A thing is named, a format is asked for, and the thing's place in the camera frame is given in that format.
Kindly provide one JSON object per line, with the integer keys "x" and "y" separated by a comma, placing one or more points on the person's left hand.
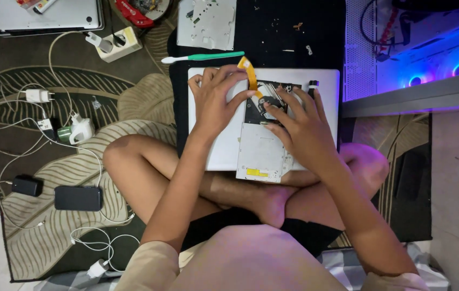
{"x": 213, "y": 103}

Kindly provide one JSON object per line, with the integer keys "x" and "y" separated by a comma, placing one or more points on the person's right hand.
{"x": 308, "y": 135}

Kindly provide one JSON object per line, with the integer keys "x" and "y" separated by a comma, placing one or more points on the silver optical disc drive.
{"x": 259, "y": 155}

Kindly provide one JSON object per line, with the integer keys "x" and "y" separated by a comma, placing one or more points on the green and white toothbrush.
{"x": 209, "y": 56}

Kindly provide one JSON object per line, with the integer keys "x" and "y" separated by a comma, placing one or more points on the person's right leg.
{"x": 358, "y": 165}

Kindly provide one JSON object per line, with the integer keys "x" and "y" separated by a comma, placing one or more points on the person's leg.
{"x": 358, "y": 165}
{"x": 140, "y": 169}

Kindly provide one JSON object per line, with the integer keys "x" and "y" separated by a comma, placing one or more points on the silver metal drive cover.
{"x": 207, "y": 24}

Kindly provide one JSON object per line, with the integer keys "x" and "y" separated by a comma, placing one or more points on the black work mat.
{"x": 269, "y": 28}

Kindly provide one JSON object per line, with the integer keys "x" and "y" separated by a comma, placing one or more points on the person's left leg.
{"x": 140, "y": 169}

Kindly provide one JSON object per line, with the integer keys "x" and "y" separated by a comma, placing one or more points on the black shorts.
{"x": 314, "y": 238}

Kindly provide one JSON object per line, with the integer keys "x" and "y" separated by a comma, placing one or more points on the white power strip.
{"x": 126, "y": 46}

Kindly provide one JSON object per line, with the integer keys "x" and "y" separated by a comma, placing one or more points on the round metal tin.
{"x": 160, "y": 10}

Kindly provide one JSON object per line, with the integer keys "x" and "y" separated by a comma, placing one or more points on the small orange connector piece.
{"x": 297, "y": 26}

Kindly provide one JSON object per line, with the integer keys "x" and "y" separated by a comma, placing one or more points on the black power plug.
{"x": 118, "y": 40}

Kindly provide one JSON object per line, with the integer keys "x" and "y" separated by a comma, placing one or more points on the small clear plastic bag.
{"x": 96, "y": 103}

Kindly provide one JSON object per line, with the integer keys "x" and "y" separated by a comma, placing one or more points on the red plastic tool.
{"x": 132, "y": 14}

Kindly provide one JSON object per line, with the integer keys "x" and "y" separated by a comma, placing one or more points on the white plug adapter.
{"x": 98, "y": 41}

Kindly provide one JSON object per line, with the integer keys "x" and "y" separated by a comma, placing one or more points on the large white travel adapter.
{"x": 82, "y": 130}

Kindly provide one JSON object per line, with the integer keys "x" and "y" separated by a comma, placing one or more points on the beige shirt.
{"x": 253, "y": 262}

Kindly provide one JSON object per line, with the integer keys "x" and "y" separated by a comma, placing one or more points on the computer case with blue lights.
{"x": 423, "y": 48}

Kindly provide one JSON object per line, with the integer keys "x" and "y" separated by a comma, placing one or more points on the small green cap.
{"x": 63, "y": 134}

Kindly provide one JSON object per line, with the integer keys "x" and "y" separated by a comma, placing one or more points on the black smartphone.
{"x": 78, "y": 198}

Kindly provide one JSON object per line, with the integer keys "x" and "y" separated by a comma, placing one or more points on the white two-pin charger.
{"x": 37, "y": 96}

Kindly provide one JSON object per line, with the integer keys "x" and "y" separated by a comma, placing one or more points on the silver laptop with rubber feet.
{"x": 51, "y": 18}

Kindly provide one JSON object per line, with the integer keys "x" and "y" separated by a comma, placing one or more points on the leaf patterned rug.
{"x": 71, "y": 242}

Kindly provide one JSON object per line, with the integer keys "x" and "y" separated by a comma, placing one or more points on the small tubes and packets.
{"x": 39, "y": 4}

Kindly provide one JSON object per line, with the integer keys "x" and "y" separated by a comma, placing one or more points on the small white charger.
{"x": 97, "y": 268}

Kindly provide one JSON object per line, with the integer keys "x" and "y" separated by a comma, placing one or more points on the black power brick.
{"x": 27, "y": 185}

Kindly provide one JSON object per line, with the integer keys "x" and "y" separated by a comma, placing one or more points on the small silver bracket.
{"x": 309, "y": 50}

